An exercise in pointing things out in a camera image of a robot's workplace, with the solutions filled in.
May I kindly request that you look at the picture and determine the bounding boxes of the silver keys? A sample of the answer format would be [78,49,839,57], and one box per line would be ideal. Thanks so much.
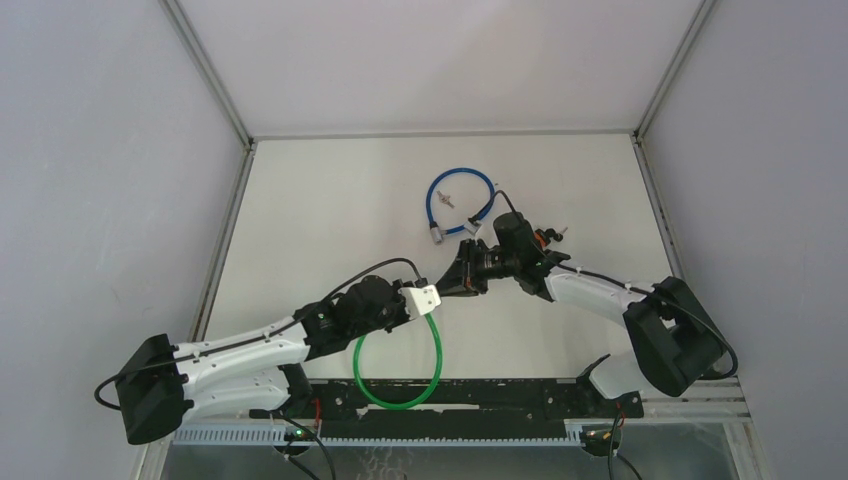
[436,190,455,209]

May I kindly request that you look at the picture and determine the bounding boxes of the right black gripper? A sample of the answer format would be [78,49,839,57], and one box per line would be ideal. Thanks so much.
[434,238,519,298]

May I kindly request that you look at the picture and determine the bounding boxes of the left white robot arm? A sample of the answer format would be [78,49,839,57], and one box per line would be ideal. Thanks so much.
[114,275,441,445]

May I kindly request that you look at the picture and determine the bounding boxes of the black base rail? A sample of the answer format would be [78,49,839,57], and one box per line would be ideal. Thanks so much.
[248,378,644,439]

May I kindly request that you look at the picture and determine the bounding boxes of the orange padlock with keys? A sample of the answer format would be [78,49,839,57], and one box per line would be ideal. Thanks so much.
[534,227,568,251]

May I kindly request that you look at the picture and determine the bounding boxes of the white slotted cable duct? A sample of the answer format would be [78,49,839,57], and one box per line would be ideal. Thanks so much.
[171,423,611,447]

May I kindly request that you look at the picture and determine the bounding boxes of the left black camera cable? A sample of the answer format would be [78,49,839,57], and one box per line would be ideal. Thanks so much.
[92,256,425,412]

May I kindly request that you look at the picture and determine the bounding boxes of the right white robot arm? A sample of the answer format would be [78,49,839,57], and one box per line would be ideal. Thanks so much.
[436,213,733,416]

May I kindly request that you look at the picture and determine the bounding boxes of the green cable lock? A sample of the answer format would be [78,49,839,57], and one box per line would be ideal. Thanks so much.
[351,313,445,411]

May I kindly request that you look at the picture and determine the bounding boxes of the blue cable lock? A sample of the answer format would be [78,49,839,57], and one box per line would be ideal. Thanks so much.
[424,167,498,245]

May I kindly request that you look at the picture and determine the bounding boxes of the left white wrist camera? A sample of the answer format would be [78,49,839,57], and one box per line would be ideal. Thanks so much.
[400,285,442,320]

